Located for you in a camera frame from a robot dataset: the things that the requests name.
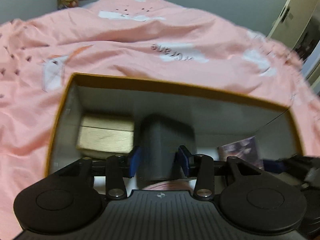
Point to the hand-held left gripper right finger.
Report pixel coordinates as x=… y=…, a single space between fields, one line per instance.
x=183 y=161

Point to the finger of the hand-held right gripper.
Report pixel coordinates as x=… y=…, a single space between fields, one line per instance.
x=273 y=166

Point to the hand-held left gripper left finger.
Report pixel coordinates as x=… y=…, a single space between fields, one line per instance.
x=133 y=161

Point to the black gift box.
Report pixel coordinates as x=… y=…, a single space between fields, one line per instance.
x=160 y=142

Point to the pink snap wallet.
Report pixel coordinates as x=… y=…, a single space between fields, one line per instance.
x=165 y=186

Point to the gold gift box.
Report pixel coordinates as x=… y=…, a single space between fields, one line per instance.
x=105 y=137

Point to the illustrated picture card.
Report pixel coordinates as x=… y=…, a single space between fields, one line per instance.
x=240 y=150

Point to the orange cardboard box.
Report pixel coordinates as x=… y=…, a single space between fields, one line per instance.
x=225 y=115

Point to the pink printed blanket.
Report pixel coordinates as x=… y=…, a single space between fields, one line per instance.
x=150 y=42

